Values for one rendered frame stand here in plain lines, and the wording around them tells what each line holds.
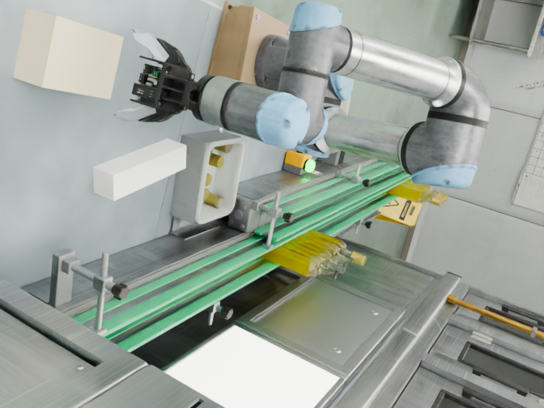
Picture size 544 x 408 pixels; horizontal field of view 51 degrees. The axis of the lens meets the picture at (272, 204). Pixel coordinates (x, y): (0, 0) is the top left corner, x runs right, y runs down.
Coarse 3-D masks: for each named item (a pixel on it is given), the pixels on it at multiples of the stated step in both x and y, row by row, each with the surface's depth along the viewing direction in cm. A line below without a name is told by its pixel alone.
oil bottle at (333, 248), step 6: (306, 234) 181; (306, 240) 177; (312, 240) 177; (318, 240) 178; (324, 240) 179; (318, 246) 175; (324, 246) 175; (330, 246) 176; (336, 246) 177; (330, 252) 174; (336, 252) 175
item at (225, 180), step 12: (216, 144) 144; (240, 144) 156; (228, 156) 158; (240, 156) 157; (204, 168) 144; (216, 168) 161; (228, 168) 159; (240, 168) 158; (204, 180) 145; (216, 180) 162; (228, 180) 160; (216, 192) 163; (228, 192) 161; (204, 204) 160; (228, 204) 162; (204, 216) 153; (216, 216) 156
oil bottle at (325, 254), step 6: (294, 240) 175; (300, 240) 176; (300, 246) 172; (306, 246) 173; (312, 246) 174; (312, 252) 170; (318, 252) 170; (324, 252) 171; (324, 258) 169; (330, 258) 171; (324, 264) 169
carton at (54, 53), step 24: (24, 24) 97; (48, 24) 95; (72, 24) 97; (24, 48) 98; (48, 48) 95; (72, 48) 99; (96, 48) 103; (120, 48) 108; (24, 72) 98; (48, 72) 96; (72, 72) 100; (96, 72) 105; (96, 96) 107
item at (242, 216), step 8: (240, 200) 163; (248, 200) 163; (240, 208) 164; (248, 208) 162; (232, 216) 166; (240, 216) 164; (248, 216) 163; (232, 224) 166; (240, 224) 165; (248, 224) 164
